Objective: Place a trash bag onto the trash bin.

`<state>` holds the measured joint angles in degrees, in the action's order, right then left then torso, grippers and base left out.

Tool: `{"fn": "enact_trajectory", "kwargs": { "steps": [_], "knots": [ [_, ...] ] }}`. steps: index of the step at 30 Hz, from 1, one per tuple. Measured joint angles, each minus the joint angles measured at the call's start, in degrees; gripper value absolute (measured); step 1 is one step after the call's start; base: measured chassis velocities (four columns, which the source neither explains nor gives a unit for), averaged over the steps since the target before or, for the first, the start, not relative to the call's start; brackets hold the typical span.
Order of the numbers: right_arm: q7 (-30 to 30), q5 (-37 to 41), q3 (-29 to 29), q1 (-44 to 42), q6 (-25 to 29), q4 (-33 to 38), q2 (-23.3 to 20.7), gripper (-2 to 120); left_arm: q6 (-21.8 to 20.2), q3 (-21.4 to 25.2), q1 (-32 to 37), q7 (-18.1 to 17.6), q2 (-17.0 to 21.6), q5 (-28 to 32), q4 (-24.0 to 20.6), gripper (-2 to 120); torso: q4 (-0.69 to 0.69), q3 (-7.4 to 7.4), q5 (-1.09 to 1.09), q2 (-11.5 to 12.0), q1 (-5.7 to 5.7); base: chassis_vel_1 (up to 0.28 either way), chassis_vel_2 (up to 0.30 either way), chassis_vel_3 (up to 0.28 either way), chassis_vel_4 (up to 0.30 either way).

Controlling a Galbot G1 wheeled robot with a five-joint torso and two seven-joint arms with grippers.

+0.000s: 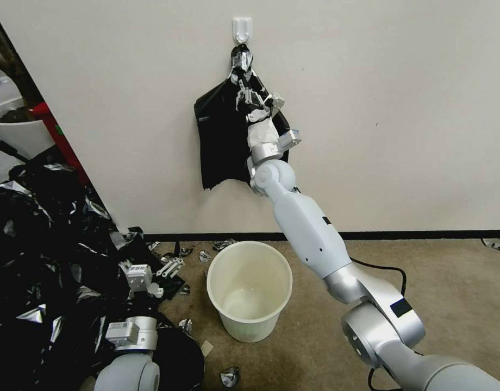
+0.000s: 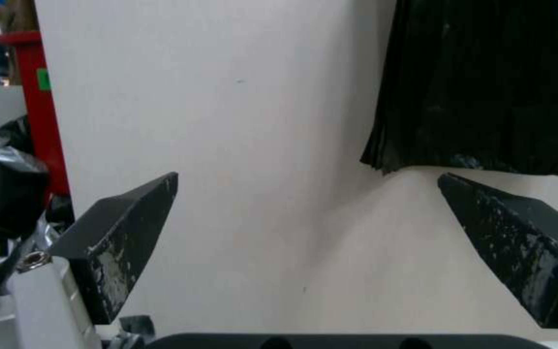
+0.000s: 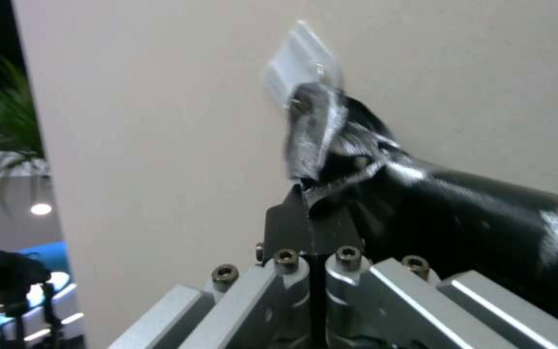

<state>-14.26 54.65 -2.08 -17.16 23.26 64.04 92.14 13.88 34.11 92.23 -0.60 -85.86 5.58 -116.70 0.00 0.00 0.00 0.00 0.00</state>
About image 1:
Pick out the white round planter pot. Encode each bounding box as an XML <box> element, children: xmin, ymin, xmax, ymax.
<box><xmin>0</xmin><ymin>97</ymin><xmax>56</xmax><ymax>160</ymax></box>

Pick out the black metal frame bar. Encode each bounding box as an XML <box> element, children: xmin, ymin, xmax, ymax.
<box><xmin>0</xmin><ymin>136</ymin><xmax>27</xmax><ymax>165</ymax></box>

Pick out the black plastic trash bag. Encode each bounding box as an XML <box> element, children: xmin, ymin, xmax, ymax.
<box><xmin>194</xmin><ymin>43</ymin><xmax>292</xmax><ymax>191</ymax></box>

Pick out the brown plant trunk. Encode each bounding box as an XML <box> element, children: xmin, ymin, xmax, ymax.
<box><xmin>0</xmin><ymin>7</ymin><xmax>35</xmax><ymax>111</ymax></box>

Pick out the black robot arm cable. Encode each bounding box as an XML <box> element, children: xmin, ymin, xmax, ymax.
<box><xmin>351</xmin><ymin>257</ymin><xmax>409</xmax><ymax>303</ymax></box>

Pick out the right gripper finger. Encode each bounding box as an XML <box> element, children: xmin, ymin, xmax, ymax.
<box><xmin>248</xmin><ymin>83</ymin><xmax>273</xmax><ymax>110</ymax></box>
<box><xmin>233</xmin><ymin>75</ymin><xmax>253</xmax><ymax>119</ymax></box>

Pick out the red box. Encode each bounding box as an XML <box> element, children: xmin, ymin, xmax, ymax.
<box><xmin>31</xmin><ymin>102</ymin><xmax>89</xmax><ymax>185</ymax></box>

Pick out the white wall hook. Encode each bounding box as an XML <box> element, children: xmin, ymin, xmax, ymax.
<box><xmin>233</xmin><ymin>17</ymin><xmax>257</xmax><ymax>44</ymax></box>

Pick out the black baseboard strip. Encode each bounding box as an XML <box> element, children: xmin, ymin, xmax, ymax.
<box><xmin>140</xmin><ymin>230</ymin><xmax>500</xmax><ymax>242</ymax></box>

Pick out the pile of black trash bags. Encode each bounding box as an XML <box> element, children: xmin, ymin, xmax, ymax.
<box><xmin>0</xmin><ymin>161</ymin><xmax>206</xmax><ymax>391</ymax></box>

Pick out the white plastic trash bin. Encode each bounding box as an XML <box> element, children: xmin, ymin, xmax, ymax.
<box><xmin>206</xmin><ymin>241</ymin><xmax>293</xmax><ymax>343</ymax></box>

